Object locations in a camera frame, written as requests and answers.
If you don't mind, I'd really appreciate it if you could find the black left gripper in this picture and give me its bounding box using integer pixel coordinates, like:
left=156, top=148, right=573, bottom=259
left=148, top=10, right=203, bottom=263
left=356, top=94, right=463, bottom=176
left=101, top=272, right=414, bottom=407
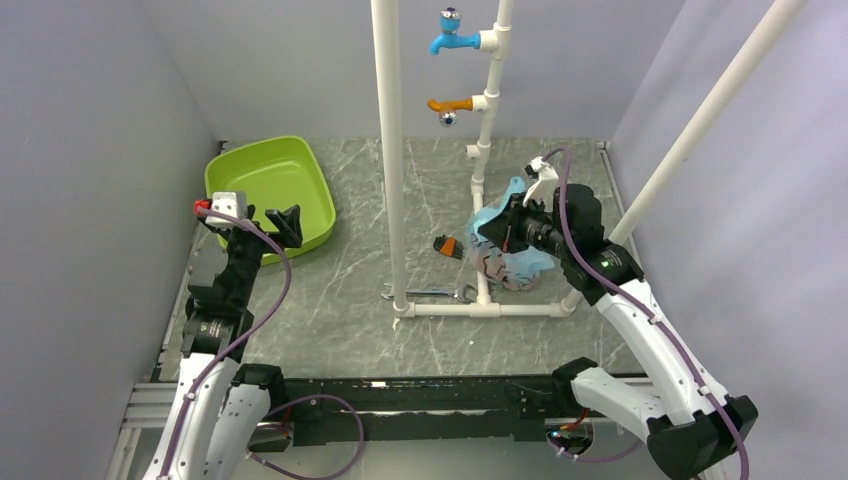
left=220, top=204, right=302, bottom=306

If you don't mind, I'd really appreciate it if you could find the orange plastic faucet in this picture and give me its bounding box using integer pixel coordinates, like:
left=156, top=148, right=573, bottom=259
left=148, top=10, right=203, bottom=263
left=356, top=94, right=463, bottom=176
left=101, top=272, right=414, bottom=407
left=427, top=97, right=474, bottom=128

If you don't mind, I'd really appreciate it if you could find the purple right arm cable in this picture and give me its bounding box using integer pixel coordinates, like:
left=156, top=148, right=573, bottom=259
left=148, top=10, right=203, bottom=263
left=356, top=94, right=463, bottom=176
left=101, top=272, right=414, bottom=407
left=541, top=146, right=751, bottom=480

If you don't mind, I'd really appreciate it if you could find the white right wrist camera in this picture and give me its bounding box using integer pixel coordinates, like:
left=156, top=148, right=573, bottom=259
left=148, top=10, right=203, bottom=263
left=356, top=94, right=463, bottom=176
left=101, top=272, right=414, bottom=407
left=522, top=156, right=560, bottom=207

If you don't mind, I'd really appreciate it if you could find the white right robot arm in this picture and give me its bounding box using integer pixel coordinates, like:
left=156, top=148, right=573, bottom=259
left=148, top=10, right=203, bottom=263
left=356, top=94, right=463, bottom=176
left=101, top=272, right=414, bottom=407
left=471, top=184, right=759, bottom=479

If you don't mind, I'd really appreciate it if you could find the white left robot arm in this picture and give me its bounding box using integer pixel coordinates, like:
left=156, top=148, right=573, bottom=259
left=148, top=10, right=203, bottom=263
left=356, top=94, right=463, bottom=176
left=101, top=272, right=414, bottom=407
left=144, top=199, right=303, bottom=479

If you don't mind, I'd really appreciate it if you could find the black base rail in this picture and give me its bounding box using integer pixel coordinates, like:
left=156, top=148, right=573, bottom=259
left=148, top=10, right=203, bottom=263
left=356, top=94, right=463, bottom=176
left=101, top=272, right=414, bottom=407
left=260, top=374, right=590, bottom=446

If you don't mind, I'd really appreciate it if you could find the hex key set orange holder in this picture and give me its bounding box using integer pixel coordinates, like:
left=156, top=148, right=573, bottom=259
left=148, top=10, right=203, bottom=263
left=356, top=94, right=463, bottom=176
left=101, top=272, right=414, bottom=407
left=433, top=235, right=464, bottom=260

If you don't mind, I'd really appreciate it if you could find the blue plastic faucet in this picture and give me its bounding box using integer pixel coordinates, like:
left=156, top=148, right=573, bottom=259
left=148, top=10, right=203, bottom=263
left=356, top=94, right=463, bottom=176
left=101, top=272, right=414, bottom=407
left=429, top=7, right=481, bottom=55

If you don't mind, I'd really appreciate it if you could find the white PVC pipe frame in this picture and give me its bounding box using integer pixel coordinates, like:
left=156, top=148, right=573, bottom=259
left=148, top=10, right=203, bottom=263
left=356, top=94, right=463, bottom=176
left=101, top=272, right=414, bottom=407
left=370, top=1, right=580, bottom=326

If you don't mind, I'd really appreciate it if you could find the lime green plastic basin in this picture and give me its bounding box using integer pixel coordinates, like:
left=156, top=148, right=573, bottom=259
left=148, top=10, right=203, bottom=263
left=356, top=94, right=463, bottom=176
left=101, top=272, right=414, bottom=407
left=204, top=136, right=337, bottom=258

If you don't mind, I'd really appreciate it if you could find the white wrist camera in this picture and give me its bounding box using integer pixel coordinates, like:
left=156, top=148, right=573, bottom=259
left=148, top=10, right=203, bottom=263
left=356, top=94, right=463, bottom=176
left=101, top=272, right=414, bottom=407
left=522, top=156, right=560, bottom=207
left=193, top=191, right=248, bottom=230

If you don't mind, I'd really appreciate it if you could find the light blue printed plastic bag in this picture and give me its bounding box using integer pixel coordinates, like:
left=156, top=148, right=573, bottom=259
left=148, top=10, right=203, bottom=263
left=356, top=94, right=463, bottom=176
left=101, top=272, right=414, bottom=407
left=465, top=176, right=555, bottom=291

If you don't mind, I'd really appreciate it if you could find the white diagonal pole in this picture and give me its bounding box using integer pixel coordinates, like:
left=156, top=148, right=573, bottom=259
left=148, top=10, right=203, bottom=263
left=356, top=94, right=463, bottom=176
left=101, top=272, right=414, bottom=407
left=609, top=0, right=806, bottom=243

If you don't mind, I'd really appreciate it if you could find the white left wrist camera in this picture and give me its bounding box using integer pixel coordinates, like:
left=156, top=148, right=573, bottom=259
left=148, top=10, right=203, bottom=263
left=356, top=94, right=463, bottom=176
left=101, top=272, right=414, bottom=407
left=193, top=191, right=248, bottom=230

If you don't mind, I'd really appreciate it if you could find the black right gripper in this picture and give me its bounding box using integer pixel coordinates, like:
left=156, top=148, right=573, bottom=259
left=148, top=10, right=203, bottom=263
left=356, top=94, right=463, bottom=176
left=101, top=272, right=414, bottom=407
left=478, top=191, right=573, bottom=259

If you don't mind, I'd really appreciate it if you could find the silver combination wrench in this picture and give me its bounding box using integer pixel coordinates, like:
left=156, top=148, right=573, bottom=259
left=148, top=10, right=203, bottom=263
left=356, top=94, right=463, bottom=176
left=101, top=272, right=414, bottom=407
left=404, top=284, right=477, bottom=304

